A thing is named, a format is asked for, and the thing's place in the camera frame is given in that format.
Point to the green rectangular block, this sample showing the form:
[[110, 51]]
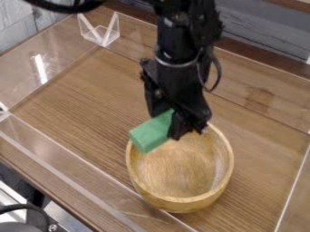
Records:
[[149, 134]]

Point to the clear acrylic corner bracket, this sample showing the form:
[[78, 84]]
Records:
[[101, 35]]

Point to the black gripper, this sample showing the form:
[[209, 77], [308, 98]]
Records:
[[176, 72]]

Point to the black metal table frame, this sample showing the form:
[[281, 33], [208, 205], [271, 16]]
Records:
[[45, 215]]

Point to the brown wooden bowl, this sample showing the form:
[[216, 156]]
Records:
[[183, 175]]

